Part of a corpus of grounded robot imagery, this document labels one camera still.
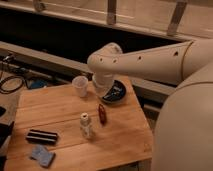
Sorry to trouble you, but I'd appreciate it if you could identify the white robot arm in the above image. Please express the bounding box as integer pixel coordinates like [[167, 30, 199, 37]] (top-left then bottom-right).
[[87, 39, 213, 171]]

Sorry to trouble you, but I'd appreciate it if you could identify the clear plastic bottle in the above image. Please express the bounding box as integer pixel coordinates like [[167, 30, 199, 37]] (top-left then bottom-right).
[[80, 113, 93, 139]]

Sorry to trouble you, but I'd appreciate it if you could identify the black round bowl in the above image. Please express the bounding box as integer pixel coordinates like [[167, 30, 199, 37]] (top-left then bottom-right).
[[102, 80, 126, 103]]

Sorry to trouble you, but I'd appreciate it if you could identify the translucent plastic cup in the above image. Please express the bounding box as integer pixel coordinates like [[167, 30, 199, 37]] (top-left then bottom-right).
[[72, 76, 88, 97]]

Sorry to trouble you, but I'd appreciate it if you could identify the dark red oblong object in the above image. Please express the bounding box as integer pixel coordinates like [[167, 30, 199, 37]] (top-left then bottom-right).
[[98, 104, 107, 125]]

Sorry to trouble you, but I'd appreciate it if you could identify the wooden table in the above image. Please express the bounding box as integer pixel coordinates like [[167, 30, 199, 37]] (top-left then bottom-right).
[[4, 76, 153, 171]]

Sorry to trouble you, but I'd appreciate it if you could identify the blue box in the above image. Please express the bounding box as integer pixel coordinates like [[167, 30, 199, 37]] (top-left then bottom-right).
[[29, 79, 47, 89]]

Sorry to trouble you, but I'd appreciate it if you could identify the black rectangular case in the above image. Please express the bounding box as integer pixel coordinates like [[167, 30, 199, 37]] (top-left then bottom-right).
[[26, 129, 58, 145]]

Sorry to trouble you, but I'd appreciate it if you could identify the blue folded cloth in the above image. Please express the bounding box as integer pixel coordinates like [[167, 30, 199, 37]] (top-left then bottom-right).
[[29, 144, 55, 168]]

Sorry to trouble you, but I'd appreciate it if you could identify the black coiled cable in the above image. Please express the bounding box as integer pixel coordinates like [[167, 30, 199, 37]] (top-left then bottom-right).
[[0, 75, 27, 95]]

